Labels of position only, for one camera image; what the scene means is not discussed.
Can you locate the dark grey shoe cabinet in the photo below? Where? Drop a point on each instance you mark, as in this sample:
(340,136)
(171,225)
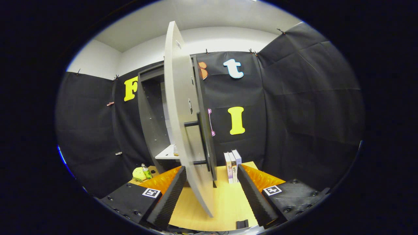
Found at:
(147,114)

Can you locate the green label drink bottle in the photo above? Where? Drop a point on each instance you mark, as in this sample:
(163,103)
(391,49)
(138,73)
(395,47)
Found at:
(147,172)

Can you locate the small black block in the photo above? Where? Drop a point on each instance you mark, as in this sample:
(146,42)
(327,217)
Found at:
(242,224)

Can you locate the black backdrop cloth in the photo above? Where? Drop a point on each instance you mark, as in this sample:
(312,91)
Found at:
(294,114)

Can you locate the lavender white book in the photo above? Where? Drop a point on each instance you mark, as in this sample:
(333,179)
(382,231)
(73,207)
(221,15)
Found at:
(237,157)

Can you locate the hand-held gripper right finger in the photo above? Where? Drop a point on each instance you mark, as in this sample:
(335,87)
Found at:
(254,199)

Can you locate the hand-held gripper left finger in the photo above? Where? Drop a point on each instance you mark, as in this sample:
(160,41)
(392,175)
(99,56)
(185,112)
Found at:
(168,202)

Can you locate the yellow pineapple plush toy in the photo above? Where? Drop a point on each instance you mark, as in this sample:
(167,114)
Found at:
(137,175)

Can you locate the pale beige book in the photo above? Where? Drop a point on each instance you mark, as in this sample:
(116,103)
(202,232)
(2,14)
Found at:
(233,171)

